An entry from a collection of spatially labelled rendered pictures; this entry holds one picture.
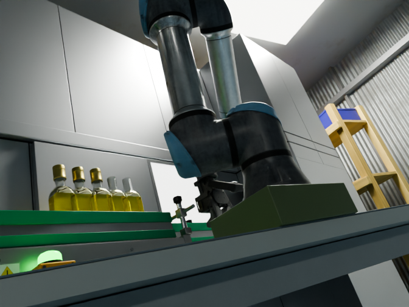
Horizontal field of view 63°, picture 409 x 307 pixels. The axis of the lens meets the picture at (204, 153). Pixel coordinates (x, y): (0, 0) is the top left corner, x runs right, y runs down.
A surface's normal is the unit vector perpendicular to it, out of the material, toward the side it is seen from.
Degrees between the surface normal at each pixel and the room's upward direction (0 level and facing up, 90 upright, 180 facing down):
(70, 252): 90
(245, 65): 90
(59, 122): 90
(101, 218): 90
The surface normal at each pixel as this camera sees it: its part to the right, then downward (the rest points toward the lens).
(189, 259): 0.46, -0.50
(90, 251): 0.69, -0.48
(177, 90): -0.43, -0.25
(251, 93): -0.68, -0.14
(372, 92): -0.84, 0.01
